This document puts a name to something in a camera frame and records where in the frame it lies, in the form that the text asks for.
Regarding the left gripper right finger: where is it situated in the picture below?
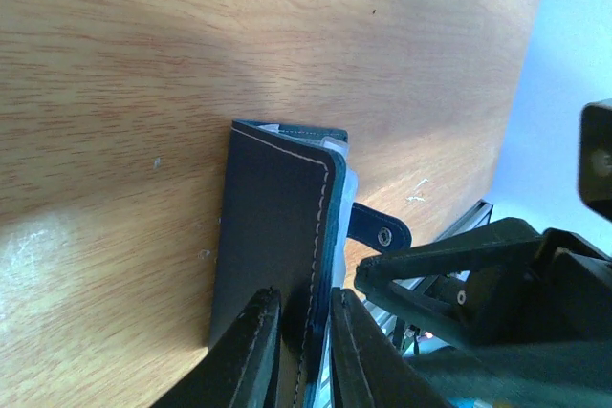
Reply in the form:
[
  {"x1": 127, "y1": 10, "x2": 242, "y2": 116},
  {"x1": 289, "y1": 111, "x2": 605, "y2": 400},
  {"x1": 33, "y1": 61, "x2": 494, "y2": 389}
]
[{"x1": 330, "y1": 288, "x2": 449, "y2": 408}]

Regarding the dark blue card holder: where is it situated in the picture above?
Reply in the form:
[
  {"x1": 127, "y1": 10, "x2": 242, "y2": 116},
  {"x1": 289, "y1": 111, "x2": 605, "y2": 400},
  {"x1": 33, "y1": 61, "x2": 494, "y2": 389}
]
[{"x1": 208, "y1": 120, "x2": 412, "y2": 407}]

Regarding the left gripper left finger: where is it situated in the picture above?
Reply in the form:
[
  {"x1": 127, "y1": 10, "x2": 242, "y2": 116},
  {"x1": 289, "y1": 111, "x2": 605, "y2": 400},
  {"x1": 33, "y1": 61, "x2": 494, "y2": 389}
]
[{"x1": 153, "y1": 288, "x2": 281, "y2": 407}]

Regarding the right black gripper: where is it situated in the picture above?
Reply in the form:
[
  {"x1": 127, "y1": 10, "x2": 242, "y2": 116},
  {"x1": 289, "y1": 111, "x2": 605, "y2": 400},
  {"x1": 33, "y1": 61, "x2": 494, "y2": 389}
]
[{"x1": 354, "y1": 218, "x2": 611, "y2": 349}]

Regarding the aluminium front rail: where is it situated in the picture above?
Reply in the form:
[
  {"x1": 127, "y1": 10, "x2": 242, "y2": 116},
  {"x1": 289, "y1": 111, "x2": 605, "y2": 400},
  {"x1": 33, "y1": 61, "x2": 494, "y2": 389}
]
[{"x1": 355, "y1": 201, "x2": 493, "y2": 347}]

